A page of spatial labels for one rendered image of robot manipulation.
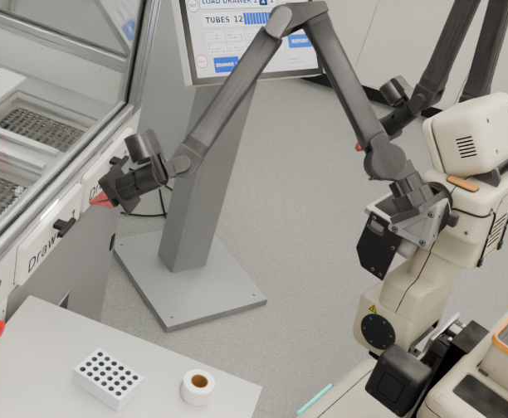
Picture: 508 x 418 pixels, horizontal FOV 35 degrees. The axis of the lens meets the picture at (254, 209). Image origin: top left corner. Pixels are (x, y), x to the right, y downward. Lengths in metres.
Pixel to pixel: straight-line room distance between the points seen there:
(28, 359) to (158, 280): 1.37
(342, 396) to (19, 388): 1.17
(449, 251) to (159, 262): 1.50
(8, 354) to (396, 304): 0.95
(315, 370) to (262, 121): 1.74
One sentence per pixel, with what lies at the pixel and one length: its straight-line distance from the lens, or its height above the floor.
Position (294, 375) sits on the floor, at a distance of 2.99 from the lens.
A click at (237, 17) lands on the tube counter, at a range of 2.62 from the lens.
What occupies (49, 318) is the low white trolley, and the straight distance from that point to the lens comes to 1.91.
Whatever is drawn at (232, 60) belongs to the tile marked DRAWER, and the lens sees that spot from 2.57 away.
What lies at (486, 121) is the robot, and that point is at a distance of 1.86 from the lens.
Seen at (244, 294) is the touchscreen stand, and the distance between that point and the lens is 3.18.
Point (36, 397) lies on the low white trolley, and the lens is 1.76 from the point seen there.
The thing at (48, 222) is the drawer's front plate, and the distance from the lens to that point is 1.89.
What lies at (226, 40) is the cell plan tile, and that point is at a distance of 2.57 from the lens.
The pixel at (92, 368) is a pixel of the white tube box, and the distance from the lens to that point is 1.77.
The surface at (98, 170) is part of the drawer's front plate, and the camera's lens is 2.10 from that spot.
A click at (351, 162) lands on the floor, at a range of 4.27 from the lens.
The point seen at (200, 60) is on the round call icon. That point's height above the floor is 1.02.
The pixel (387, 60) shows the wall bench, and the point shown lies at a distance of 4.78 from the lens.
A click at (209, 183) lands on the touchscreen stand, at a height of 0.47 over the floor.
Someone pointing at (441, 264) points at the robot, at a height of 0.98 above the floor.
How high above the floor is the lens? 2.12
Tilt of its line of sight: 35 degrees down
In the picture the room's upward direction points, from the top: 17 degrees clockwise
